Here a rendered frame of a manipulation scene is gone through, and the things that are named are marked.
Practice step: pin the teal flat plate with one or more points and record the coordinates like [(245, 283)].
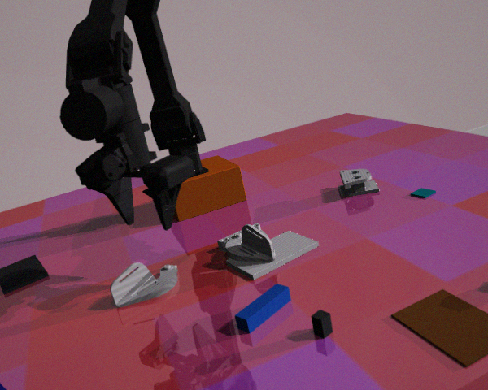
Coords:
[(423, 192)]

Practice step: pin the blue rectangular block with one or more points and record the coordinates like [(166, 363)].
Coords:
[(263, 308)]

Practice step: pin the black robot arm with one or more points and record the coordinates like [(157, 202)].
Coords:
[(99, 57)]

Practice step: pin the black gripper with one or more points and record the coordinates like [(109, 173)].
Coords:
[(163, 177)]

